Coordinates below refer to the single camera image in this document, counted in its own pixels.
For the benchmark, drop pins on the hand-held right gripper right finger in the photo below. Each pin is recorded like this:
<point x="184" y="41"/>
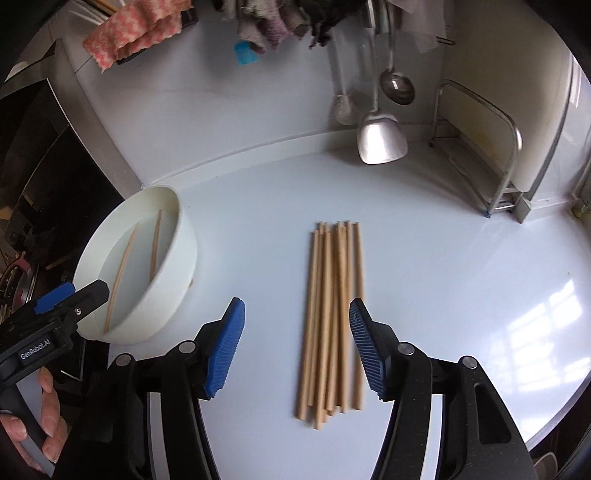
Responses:
<point x="364" y="350"/>

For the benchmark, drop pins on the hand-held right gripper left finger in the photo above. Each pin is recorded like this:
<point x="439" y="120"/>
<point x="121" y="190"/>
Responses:
<point x="226" y="350"/>

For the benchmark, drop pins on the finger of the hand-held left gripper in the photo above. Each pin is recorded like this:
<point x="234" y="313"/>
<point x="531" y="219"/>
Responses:
<point x="94" y="294"/>
<point x="55" y="297"/>

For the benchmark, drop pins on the single wooden chopstick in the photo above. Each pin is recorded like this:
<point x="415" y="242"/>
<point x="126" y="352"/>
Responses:
<point x="156" y="244"/>
<point x="122" y="272"/>

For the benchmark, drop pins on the bundle of wooden chopsticks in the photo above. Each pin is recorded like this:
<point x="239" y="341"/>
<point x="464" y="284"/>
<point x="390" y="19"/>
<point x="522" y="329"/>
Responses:
<point x="330" y="323"/>

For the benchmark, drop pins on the white round bowl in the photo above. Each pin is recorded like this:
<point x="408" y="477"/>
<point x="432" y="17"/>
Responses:
<point x="180" y="258"/>

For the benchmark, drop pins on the person's left hand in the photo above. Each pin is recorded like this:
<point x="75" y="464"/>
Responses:
<point x="51" y="415"/>

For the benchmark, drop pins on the dark stainless cooker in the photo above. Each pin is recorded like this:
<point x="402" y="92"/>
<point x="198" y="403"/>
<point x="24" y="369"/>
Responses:
<point x="27" y="161"/>

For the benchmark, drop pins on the steel wok spatula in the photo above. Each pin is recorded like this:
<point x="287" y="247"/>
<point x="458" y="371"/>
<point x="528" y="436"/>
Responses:
<point x="382" y="138"/>

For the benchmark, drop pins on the white bottle brush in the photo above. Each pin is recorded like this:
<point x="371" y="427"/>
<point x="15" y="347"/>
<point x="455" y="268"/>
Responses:
<point x="344" y="110"/>

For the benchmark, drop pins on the steel cutting board rack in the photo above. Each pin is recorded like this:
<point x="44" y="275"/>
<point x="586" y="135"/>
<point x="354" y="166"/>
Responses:
<point x="512" y="134"/>

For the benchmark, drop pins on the steel soup ladle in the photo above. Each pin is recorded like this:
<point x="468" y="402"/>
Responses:
<point x="397" y="87"/>

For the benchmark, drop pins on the pink checked cloth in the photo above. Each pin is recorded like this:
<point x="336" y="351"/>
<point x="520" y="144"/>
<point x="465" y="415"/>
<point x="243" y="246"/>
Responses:
<point x="134" y="32"/>

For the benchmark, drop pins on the blue plastic brush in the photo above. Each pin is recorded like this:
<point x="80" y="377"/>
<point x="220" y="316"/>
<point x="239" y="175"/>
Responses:
<point x="247" y="53"/>

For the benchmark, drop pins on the white cutting board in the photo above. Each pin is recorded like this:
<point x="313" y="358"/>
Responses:
<point x="545" y="115"/>

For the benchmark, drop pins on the grey purple hanging rags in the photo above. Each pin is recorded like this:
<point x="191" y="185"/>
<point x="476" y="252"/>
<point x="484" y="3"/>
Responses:
<point x="263" y="23"/>

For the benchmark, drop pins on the clear plastic bag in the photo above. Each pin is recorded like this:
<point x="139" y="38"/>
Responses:
<point x="420" y="25"/>

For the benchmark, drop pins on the dark hanging cloth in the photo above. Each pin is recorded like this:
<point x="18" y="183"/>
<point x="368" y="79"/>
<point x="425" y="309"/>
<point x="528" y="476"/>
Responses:
<point x="323" y="18"/>

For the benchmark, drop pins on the grey metal corner post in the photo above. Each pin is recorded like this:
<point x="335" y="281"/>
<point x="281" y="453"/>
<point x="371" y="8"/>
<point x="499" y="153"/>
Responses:
<point x="549" y="159"/>

